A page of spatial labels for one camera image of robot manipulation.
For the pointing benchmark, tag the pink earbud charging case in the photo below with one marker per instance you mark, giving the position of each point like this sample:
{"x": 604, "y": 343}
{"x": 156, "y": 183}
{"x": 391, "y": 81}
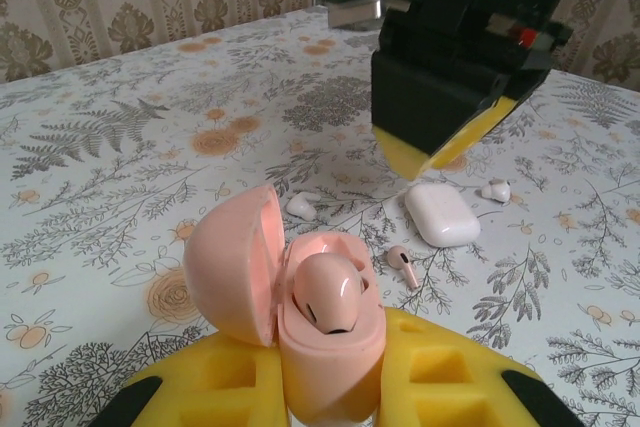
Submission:
{"x": 330, "y": 367}

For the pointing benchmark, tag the floral patterned tablecloth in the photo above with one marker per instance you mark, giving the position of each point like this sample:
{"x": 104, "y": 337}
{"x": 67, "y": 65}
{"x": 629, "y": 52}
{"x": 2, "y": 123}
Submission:
{"x": 125, "y": 197}

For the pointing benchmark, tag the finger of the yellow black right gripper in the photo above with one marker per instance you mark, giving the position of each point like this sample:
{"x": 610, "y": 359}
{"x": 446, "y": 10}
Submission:
{"x": 495, "y": 114}
{"x": 425, "y": 97}

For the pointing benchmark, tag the white earbud charging case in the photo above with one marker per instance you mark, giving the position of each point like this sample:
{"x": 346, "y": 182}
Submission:
{"x": 440, "y": 214}

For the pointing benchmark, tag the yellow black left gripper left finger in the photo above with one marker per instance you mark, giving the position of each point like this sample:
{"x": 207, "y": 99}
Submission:
{"x": 190, "y": 372}

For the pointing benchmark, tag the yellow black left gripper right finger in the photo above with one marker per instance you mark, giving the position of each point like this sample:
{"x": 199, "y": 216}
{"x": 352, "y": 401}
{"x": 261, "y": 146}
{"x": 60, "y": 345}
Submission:
{"x": 500, "y": 397}

